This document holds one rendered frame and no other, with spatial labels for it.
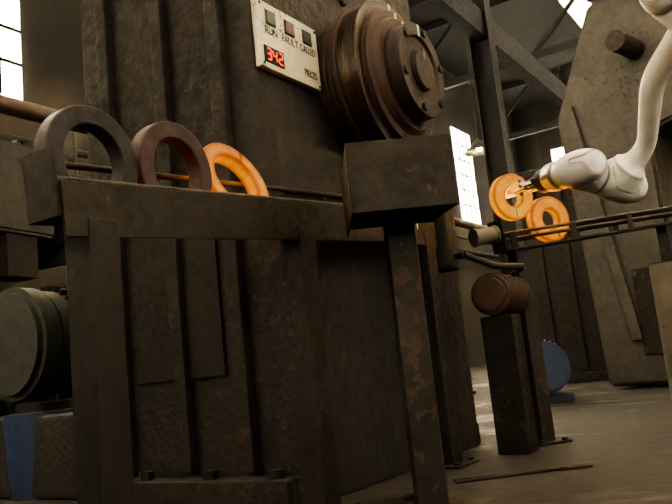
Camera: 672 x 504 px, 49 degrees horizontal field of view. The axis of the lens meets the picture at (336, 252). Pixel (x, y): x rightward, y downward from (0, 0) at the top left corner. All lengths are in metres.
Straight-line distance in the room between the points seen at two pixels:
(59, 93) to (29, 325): 7.02
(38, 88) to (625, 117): 6.63
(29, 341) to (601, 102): 3.58
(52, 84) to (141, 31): 7.23
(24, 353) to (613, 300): 3.35
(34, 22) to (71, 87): 0.82
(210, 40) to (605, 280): 3.31
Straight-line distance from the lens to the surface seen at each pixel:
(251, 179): 1.61
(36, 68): 9.38
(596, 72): 4.94
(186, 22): 2.11
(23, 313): 2.62
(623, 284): 4.66
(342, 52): 2.07
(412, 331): 1.49
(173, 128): 1.41
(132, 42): 2.25
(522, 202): 2.52
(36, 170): 1.22
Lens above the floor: 0.30
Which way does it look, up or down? 9 degrees up
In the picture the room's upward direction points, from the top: 6 degrees counter-clockwise
